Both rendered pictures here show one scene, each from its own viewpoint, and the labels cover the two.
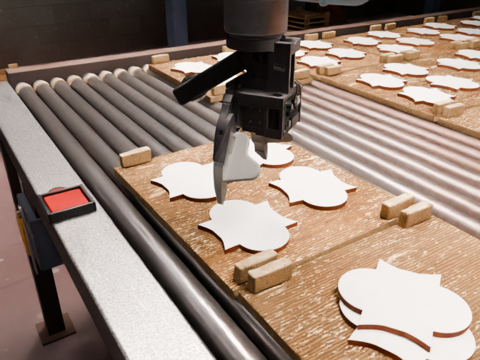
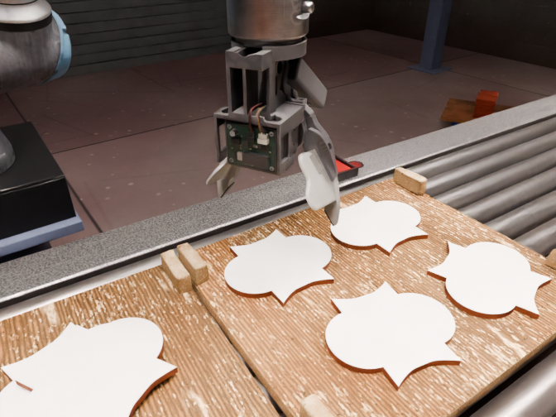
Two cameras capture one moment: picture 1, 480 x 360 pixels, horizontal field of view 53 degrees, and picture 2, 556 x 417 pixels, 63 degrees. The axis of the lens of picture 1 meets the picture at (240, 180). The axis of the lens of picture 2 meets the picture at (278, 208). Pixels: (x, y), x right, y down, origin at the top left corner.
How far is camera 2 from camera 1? 0.75 m
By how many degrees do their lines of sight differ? 76
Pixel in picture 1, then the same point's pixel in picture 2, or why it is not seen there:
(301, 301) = (144, 300)
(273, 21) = (230, 18)
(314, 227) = (280, 324)
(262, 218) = (288, 272)
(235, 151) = not seen: hidden behind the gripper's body
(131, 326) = (166, 220)
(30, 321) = not seen: hidden behind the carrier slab
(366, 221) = (296, 387)
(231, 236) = (251, 250)
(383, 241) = (242, 399)
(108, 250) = (262, 199)
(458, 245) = not seen: outside the picture
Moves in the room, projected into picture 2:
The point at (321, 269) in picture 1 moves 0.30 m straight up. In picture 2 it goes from (189, 321) to (148, 35)
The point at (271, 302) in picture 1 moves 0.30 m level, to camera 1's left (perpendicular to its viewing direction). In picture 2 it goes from (149, 280) to (189, 169)
